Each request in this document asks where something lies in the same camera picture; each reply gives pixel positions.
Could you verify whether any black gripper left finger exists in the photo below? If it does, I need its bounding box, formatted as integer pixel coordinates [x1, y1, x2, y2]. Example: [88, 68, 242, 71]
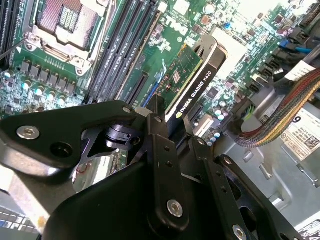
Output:
[0, 94, 191, 232]

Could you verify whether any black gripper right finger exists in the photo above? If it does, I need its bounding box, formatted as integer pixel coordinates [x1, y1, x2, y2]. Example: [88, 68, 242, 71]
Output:
[183, 117, 305, 240]

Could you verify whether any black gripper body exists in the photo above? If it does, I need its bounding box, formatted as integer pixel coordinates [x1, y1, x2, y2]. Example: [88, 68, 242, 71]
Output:
[43, 159, 234, 240]

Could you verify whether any green and black graphics card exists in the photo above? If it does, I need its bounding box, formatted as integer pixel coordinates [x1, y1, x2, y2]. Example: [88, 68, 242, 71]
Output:
[163, 33, 230, 120]

